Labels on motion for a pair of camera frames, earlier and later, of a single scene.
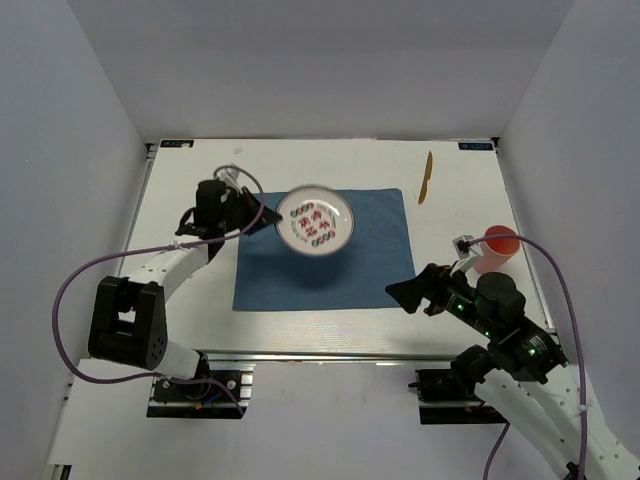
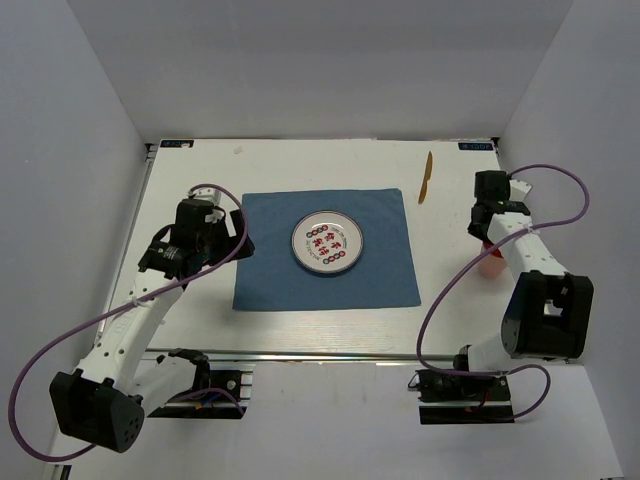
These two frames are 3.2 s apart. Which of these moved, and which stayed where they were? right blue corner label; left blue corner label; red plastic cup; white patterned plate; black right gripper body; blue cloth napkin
Moved: white patterned plate; black right gripper body
Stayed: blue cloth napkin; red plastic cup; left blue corner label; right blue corner label
